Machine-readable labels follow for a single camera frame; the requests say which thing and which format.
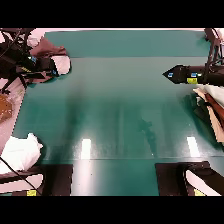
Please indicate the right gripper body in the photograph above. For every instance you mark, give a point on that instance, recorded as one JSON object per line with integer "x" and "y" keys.
{"x": 186, "y": 74}

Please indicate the white T-shirt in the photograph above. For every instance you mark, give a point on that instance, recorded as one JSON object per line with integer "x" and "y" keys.
{"x": 20, "y": 151}

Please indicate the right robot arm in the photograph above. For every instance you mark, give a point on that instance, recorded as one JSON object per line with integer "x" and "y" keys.
{"x": 215, "y": 75}

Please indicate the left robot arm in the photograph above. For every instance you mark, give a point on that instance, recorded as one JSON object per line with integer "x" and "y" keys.
{"x": 20, "y": 63}

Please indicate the red-brown garment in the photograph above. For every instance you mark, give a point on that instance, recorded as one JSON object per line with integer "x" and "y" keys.
{"x": 216, "y": 106}

